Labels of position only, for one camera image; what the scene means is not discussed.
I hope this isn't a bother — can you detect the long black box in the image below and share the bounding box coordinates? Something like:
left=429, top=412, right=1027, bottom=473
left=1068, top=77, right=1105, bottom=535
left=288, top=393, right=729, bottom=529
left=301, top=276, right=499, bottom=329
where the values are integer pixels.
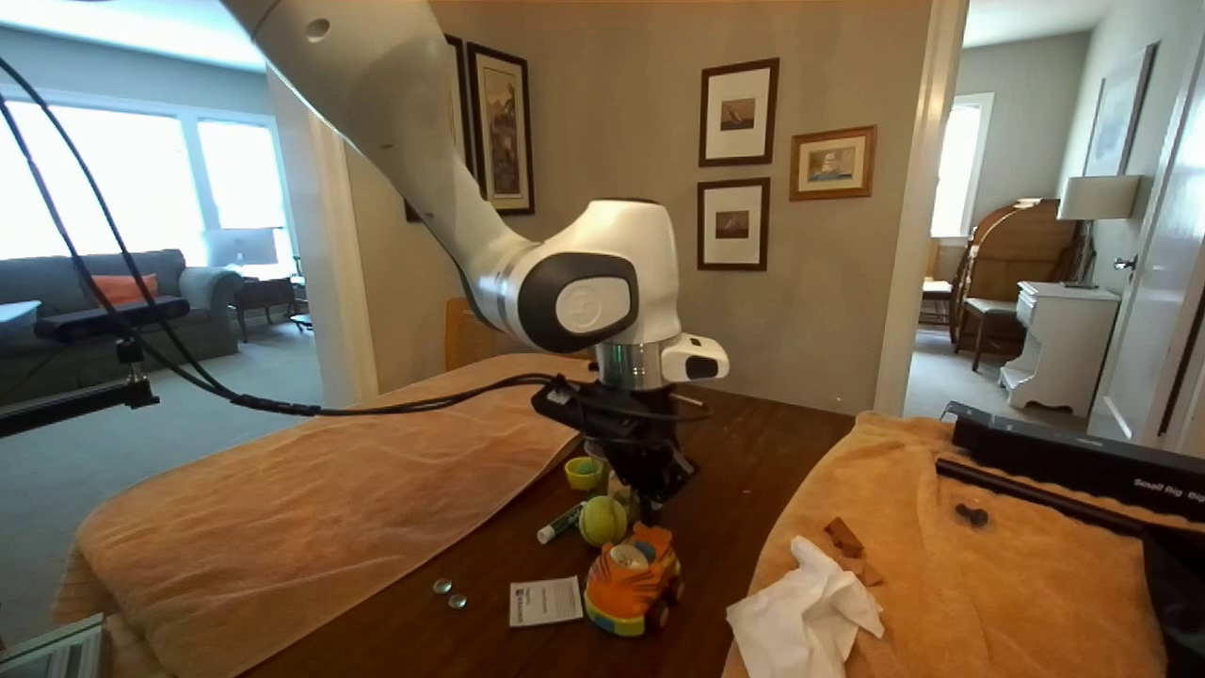
left=943, top=398, right=1205, bottom=529

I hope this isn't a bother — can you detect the small yellow cup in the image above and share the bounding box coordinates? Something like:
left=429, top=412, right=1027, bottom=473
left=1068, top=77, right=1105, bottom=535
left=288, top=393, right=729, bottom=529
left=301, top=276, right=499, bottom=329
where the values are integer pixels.
left=561, top=453, right=614, bottom=499

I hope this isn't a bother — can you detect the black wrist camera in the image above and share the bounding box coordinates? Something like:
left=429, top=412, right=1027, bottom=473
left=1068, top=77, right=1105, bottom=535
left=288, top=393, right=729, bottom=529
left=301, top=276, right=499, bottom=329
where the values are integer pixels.
left=530, top=380, right=616, bottom=437

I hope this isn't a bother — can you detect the white paper card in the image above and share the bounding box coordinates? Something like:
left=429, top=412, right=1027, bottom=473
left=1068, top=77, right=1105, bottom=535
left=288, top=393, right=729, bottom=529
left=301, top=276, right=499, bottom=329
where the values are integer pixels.
left=505, top=574, right=592, bottom=634

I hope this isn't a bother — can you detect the large orange towel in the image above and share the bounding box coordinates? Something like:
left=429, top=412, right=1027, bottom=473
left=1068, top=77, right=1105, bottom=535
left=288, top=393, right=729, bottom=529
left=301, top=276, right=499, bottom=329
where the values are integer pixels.
left=53, top=349, right=596, bottom=678

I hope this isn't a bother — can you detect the crumpled white cloth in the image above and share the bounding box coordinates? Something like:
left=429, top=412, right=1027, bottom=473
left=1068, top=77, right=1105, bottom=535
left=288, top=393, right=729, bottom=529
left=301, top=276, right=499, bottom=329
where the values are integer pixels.
left=724, top=535, right=887, bottom=678

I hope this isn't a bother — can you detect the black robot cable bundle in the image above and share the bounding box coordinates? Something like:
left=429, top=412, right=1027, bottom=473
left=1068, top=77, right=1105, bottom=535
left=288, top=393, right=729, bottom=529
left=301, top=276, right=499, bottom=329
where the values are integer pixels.
left=0, top=52, right=563, bottom=421

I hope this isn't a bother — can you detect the grey sofa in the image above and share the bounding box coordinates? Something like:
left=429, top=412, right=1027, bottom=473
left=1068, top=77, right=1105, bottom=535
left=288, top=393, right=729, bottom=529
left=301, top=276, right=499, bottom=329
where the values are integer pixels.
left=0, top=246, right=248, bottom=407

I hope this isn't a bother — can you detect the wooden chair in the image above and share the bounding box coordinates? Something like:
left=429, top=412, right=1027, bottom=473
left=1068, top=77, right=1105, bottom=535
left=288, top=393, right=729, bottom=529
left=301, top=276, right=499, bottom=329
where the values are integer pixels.
left=943, top=193, right=1084, bottom=378

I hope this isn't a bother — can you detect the long black rod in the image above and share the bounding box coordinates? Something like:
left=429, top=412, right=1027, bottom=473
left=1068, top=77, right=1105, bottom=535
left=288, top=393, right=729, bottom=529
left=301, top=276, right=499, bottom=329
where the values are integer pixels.
left=935, top=453, right=1205, bottom=546

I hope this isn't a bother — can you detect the large pale framed picture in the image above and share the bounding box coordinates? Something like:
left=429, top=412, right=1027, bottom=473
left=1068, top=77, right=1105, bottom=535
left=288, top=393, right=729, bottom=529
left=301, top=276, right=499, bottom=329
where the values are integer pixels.
left=1081, top=41, right=1163, bottom=181

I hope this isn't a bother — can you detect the orange pillow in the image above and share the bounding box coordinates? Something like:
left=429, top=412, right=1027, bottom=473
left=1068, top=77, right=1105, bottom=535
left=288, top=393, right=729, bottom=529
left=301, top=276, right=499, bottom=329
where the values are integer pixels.
left=89, top=273, right=164, bottom=310

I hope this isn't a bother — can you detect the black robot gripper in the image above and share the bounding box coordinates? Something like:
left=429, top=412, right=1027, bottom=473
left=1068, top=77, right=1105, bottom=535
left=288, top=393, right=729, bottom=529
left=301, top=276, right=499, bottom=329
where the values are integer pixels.
left=579, top=398, right=705, bottom=524

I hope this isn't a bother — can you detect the white cabinet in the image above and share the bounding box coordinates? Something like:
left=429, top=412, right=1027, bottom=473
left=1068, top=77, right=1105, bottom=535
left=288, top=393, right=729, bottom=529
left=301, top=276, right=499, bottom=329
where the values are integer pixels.
left=997, top=280, right=1123, bottom=421

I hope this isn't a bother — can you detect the dark low table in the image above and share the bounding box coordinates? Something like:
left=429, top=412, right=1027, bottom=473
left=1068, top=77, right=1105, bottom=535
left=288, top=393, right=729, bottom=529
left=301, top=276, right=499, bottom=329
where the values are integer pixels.
left=234, top=273, right=312, bottom=340

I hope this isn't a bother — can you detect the black fabric bag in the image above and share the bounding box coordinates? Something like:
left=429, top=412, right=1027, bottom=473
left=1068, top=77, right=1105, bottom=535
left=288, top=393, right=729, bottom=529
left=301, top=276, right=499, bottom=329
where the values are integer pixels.
left=1137, top=530, right=1205, bottom=678

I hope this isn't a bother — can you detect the white lamp shade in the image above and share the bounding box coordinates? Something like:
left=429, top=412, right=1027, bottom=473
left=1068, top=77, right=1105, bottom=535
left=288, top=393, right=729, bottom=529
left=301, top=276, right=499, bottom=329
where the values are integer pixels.
left=1058, top=172, right=1148, bottom=225

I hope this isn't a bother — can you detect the grey metal frame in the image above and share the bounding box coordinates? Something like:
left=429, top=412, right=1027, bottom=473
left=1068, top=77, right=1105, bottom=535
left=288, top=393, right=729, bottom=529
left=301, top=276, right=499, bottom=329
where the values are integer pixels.
left=0, top=612, right=112, bottom=678

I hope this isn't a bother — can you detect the white panel door with knob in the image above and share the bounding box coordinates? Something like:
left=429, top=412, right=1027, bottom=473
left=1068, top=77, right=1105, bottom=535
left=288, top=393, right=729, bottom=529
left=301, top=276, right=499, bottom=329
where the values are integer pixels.
left=1084, top=49, right=1205, bottom=460

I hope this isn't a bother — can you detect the orange toy car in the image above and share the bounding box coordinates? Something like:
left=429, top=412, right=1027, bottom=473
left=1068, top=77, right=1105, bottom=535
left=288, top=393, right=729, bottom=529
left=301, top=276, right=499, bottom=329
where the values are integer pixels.
left=579, top=524, right=690, bottom=640

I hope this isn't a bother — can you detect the tall black framed picture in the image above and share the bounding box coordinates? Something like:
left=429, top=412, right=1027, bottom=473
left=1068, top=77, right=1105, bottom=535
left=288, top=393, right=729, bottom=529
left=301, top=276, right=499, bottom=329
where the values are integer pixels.
left=461, top=38, right=538, bottom=219

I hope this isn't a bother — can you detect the wooden framed picture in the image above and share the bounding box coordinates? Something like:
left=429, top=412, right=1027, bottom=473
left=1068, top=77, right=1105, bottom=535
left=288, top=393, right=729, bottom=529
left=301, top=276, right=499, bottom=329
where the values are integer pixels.
left=785, top=119, right=879, bottom=208

